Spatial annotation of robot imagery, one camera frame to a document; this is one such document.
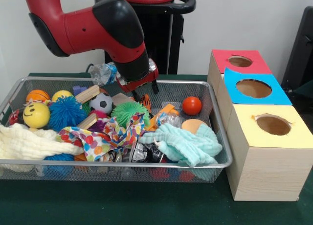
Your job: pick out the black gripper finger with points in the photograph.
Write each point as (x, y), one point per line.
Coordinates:
(136, 95)
(154, 86)

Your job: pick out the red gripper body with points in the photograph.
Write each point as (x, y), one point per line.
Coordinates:
(142, 80)

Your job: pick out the orange striped tiger plush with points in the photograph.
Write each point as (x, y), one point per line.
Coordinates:
(146, 101)

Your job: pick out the crushed clear plastic bottle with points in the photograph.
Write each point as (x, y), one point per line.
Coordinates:
(102, 73)

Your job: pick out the mint green cloth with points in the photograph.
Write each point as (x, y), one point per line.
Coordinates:
(186, 144)

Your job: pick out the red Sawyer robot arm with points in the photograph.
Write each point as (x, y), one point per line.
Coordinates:
(98, 29)

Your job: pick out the shallow clear mesh bin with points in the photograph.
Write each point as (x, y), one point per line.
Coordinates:
(215, 137)

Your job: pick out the wooden box with three holes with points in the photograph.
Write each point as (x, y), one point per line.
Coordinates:
(264, 166)

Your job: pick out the green furry monster toy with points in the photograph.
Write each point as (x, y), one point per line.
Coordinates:
(129, 111)

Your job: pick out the orange flat plastic toy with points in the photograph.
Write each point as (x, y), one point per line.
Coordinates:
(168, 111)

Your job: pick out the red ball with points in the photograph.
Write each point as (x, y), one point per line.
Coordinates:
(191, 106)

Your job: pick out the toy hamburger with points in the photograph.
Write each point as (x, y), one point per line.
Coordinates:
(191, 125)

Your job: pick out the colourful polka dot cloth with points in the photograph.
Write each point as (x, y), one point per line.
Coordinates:
(98, 139)

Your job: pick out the blue spiky ball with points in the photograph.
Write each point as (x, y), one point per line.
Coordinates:
(59, 157)
(67, 112)

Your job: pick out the orange toy basketball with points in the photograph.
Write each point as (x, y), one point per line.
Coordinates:
(38, 95)

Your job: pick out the large yellow ball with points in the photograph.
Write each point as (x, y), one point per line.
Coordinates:
(36, 115)

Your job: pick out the dark green table cloth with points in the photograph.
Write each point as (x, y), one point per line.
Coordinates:
(122, 205)

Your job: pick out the cream yellow cloth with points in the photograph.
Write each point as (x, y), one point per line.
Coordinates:
(27, 142)

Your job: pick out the black stand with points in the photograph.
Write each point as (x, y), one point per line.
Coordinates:
(301, 54)

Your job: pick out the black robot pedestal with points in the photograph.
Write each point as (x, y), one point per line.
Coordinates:
(166, 39)

